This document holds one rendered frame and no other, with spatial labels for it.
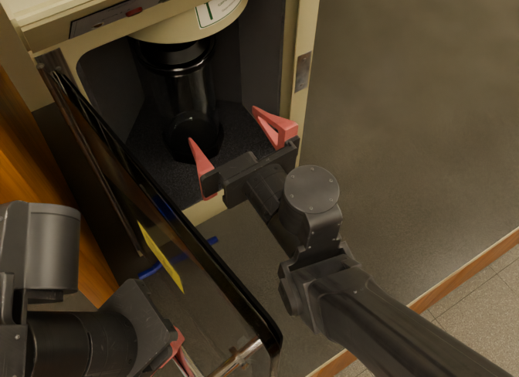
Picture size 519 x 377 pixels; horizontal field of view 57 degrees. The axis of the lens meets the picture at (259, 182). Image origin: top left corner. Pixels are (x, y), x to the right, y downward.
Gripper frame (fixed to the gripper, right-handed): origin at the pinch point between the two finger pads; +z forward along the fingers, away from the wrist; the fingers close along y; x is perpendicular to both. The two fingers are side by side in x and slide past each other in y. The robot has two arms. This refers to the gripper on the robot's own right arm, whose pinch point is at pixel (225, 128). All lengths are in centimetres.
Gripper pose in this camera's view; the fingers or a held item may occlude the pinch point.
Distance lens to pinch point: 64.1
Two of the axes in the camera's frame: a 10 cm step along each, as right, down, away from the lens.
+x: -0.1, 4.9, 8.7
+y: -8.4, 4.6, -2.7
